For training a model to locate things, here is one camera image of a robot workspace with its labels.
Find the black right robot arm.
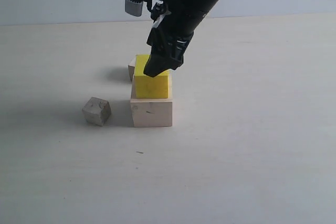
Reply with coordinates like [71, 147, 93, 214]
[143, 0, 219, 77]

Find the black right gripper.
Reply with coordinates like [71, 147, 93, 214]
[143, 0, 218, 77]

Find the large wooden cube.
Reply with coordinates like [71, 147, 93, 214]
[130, 73, 174, 128]

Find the small wooden cube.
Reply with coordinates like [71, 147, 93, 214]
[82, 97, 111, 126]
[128, 57, 136, 82]

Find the yellow cube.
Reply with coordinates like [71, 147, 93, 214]
[133, 55, 170, 99]

